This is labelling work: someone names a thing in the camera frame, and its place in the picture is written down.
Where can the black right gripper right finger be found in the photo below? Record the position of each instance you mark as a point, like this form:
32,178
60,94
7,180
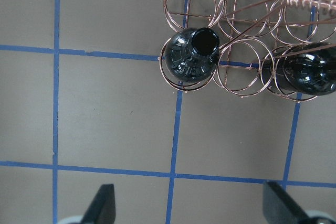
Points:
279,207

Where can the dark wine bottle in basket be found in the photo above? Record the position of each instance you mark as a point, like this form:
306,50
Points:
192,55

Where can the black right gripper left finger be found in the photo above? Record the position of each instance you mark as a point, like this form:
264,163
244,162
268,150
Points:
102,208

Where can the copper wire wine basket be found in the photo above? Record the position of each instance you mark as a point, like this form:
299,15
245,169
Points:
250,31

